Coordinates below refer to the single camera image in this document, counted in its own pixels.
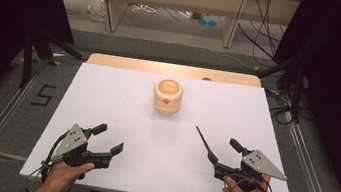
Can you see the clear plastic bag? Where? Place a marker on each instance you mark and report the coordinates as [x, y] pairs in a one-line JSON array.
[[97, 10]]

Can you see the white table board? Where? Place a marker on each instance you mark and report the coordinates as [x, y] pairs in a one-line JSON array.
[[156, 154]]

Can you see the black metal stand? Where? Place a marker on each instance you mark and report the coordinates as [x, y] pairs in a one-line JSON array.
[[28, 56], [298, 90]]

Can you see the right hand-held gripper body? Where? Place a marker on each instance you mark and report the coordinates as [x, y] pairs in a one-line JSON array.
[[258, 164]]

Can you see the blue discs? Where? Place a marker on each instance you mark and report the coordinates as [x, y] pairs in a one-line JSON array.
[[207, 22]]

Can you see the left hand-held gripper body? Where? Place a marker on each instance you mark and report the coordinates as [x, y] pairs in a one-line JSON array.
[[76, 141]]

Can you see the person's left hand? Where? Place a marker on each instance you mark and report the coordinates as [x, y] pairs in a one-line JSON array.
[[63, 175]]

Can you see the cream ribbed cup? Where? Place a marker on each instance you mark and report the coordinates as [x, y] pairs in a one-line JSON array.
[[166, 105]]

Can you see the black makeup brush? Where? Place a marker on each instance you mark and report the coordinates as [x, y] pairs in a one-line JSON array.
[[203, 139]]

